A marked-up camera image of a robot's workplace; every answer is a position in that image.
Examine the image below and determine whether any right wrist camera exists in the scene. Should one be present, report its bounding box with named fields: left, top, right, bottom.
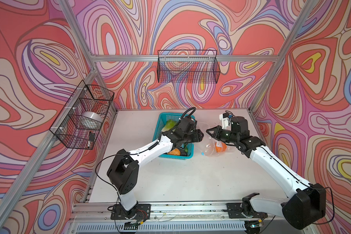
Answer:
left=219, top=112, right=233, bottom=129

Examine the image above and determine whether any white roll in basket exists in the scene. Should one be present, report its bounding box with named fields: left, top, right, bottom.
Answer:
left=80, top=111, right=103, bottom=130

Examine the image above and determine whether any black wire basket wall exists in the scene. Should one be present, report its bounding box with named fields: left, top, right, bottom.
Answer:
left=49, top=81, right=115, bottom=150
left=157, top=49, right=220, bottom=84

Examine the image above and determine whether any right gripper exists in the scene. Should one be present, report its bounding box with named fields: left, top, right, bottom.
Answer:
left=206, top=125, right=238, bottom=144

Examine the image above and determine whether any black wire basket left wall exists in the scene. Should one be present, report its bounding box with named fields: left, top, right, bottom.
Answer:
left=49, top=81, right=115, bottom=150

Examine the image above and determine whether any clear zip top bag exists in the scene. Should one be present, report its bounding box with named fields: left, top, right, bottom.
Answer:
left=194, top=122, right=234, bottom=157

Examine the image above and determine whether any black wire basket back wall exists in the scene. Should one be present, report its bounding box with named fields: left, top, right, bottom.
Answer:
left=157, top=49, right=220, bottom=84

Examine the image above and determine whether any orange carrot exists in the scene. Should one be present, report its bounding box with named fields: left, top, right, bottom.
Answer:
left=167, top=148, right=181, bottom=156

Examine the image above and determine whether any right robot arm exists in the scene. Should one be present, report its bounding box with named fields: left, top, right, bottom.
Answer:
left=206, top=115, right=327, bottom=230

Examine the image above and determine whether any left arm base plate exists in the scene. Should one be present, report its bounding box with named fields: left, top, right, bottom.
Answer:
left=107, top=203, right=151, bottom=220

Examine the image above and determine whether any orange pumpkin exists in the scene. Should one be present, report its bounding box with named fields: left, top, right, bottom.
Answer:
left=215, top=141, right=227, bottom=154

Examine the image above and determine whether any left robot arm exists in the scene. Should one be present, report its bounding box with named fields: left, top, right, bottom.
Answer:
left=107, top=116, right=204, bottom=212

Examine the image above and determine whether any teal plastic basket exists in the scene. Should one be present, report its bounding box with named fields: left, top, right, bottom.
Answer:
left=153, top=112, right=201, bottom=160

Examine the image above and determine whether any green lettuce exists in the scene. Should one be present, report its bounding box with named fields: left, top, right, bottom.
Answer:
left=161, top=120, right=178, bottom=134

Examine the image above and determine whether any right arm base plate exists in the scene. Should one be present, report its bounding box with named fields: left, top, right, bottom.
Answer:
left=225, top=202, right=268, bottom=219

